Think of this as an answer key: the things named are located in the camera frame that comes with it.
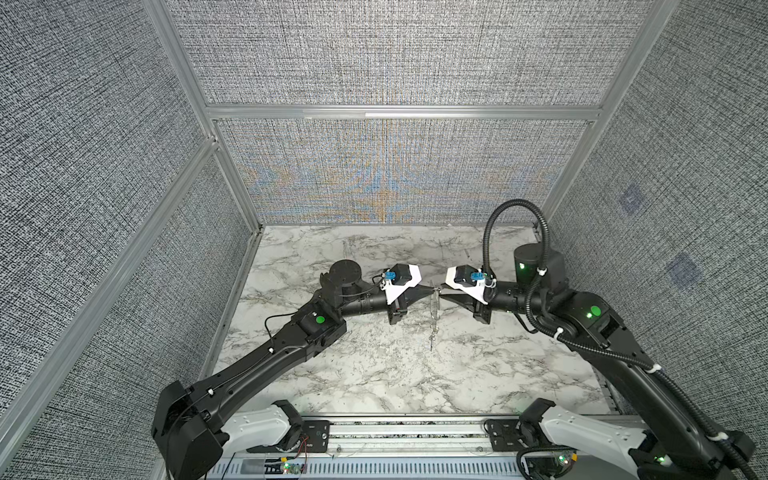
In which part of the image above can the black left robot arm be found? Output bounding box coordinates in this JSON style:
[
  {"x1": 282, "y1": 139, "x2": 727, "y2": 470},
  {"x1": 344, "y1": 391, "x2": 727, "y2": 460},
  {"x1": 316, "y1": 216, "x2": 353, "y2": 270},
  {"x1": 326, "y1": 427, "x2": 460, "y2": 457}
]
[{"x1": 151, "y1": 259, "x2": 434, "y2": 479}]

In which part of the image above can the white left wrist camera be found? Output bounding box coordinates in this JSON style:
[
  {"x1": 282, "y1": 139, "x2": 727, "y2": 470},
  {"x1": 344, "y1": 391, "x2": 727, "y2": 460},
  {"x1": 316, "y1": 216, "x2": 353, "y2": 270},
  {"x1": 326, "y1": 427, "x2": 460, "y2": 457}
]
[{"x1": 380, "y1": 264, "x2": 422, "y2": 305}]

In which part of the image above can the black corrugated cable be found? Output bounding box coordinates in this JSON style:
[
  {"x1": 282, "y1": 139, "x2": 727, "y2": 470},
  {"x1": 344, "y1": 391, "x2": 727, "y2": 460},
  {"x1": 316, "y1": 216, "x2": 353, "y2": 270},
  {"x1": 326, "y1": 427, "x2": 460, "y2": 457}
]
[{"x1": 482, "y1": 199, "x2": 760, "y2": 480}]

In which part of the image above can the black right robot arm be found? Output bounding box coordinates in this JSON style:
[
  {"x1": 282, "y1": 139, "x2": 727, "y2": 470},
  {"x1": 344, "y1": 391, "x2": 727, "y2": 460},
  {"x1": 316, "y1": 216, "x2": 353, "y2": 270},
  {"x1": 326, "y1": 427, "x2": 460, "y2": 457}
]
[{"x1": 442, "y1": 243, "x2": 757, "y2": 479}]

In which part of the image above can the aluminium enclosure frame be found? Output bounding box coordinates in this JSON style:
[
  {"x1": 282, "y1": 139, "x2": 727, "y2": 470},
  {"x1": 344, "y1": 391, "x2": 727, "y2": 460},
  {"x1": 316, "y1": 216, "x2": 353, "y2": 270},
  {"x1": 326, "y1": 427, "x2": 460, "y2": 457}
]
[{"x1": 0, "y1": 0, "x2": 682, "y2": 451}]

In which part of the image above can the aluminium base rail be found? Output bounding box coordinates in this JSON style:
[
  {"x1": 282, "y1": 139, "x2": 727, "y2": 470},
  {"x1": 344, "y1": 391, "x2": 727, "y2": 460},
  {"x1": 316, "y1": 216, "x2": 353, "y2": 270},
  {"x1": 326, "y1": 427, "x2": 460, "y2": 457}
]
[{"x1": 203, "y1": 413, "x2": 649, "y2": 480}]

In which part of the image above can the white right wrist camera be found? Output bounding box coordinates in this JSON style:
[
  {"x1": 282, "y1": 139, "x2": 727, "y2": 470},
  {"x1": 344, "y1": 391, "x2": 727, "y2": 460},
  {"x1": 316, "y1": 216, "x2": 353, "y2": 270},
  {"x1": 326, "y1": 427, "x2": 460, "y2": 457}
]
[{"x1": 445, "y1": 265, "x2": 496, "y2": 305}]

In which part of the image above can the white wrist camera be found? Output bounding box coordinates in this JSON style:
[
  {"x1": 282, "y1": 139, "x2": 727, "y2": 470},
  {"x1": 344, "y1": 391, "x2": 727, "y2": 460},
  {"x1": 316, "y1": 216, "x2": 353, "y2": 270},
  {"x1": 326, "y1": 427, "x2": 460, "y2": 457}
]
[
  {"x1": 445, "y1": 265, "x2": 496, "y2": 305},
  {"x1": 380, "y1": 264, "x2": 422, "y2": 305}
]

